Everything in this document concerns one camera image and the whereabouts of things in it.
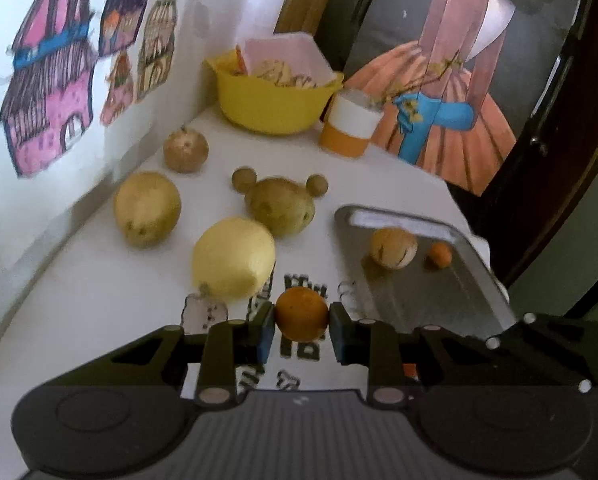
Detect small orange tangerine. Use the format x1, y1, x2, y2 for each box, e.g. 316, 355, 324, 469
427, 242, 453, 269
275, 286, 329, 342

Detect striped yellow pepino melon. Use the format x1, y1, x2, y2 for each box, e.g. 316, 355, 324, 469
369, 226, 418, 271

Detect large yellow lemon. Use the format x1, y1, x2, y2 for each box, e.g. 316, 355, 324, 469
192, 217, 276, 302

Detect greenish yellow round pear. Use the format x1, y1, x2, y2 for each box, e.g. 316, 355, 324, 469
113, 171, 182, 248

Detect olive green pear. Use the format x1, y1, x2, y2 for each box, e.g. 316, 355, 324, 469
245, 177, 315, 238

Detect small brown round fruit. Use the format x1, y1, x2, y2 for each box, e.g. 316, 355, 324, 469
162, 127, 209, 174

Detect silver metal tray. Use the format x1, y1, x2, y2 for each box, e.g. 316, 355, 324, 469
334, 205, 516, 339

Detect small brown longan right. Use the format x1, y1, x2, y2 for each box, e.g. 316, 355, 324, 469
305, 174, 329, 197

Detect small brown longan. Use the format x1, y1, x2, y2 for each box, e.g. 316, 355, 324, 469
305, 174, 329, 197
231, 166, 258, 194

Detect small brown longan left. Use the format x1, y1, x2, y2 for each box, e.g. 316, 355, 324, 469
231, 166, 258, 194

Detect white and orange cup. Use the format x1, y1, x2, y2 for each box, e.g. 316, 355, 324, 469
319, 88, 384, 158

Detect yellow plastic bowl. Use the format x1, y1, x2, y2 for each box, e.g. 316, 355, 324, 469
206, 49, 343, 136

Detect striped melon in bowl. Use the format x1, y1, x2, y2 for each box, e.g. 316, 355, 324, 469
290, 74, 316, 89
251, 60, 293, 86

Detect orange red item in bowl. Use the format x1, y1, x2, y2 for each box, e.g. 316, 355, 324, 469
235, 46, 248, 75

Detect houses drawing paper sheet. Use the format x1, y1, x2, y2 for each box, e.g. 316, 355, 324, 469
0, 0, 260, 281

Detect girl in orange dress poster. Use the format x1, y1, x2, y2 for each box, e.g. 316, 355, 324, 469
346, 0, 580, 195

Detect pink white paper in bowl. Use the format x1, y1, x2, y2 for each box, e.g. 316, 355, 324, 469
239, 32, 336, 86

